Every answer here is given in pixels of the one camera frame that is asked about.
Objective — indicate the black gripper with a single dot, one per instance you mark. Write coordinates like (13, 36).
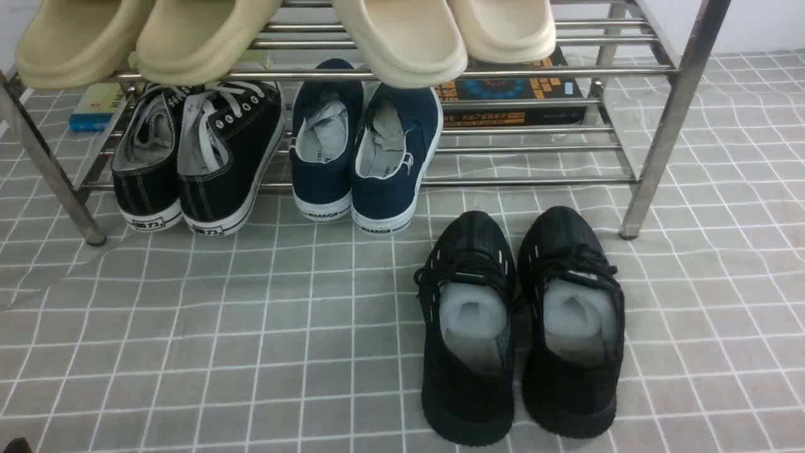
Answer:
(18, 445)

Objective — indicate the black canvas sneaker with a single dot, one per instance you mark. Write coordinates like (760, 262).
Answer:
(144, 164)
(229, 134)

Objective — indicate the stainless steel shoe rack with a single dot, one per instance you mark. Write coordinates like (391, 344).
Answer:
(630, 44)

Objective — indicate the grey grid-pattern cloth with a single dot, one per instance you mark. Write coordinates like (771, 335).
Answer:
(293, 336)

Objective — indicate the green and blue book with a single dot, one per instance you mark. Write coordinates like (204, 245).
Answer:
(102, 101)

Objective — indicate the tan foam slipper far left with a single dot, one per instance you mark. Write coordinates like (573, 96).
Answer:
(72, 44)

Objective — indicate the tan foam slipper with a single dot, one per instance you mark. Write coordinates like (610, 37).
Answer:
(72, 44)
(189, 43)

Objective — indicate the navy canvas shoe left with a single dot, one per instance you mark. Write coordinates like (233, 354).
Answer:
(325, 116)

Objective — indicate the navy canvas shoe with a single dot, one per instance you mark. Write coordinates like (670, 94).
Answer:
(325, 116)
(395, 144)

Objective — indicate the black knit sneaker left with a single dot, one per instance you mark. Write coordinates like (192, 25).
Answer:
(466, 294)

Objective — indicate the black knit sneaker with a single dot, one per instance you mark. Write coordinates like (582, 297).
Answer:
(466, 294)
(577, 310)

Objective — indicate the navy canvas shoe right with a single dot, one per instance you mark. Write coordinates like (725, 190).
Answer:
(395, 144)

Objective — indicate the cream foam slipper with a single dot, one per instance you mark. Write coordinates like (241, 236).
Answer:
(506, 32)
(406, 44)

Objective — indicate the black knit sneaker right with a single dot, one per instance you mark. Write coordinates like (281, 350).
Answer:
(577, 310)

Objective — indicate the cream foam slipper far right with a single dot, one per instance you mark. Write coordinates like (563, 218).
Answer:
(506, 32)

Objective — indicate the black and orange book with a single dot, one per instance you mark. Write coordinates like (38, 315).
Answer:
(516, 91)

